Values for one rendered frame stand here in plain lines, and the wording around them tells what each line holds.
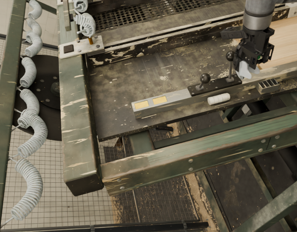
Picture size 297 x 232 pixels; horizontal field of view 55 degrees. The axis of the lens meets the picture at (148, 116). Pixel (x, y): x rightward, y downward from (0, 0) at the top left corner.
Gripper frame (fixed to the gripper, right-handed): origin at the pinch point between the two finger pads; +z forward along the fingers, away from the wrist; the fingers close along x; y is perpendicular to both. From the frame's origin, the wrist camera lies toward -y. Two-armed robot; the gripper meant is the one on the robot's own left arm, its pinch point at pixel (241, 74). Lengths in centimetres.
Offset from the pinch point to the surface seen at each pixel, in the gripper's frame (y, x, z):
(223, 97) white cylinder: -3.3, -3.9, 10.8
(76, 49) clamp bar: -58, -37, 3
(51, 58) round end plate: -137, -39, 52
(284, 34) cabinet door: -15.3, 44.3, 11.8
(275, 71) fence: -0.2, 19.6, 9.4
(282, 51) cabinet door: -7.9, 33.9, 11.8
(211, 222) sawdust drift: -32, 32, 250
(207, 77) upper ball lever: -4.7, -10.9, -2.0
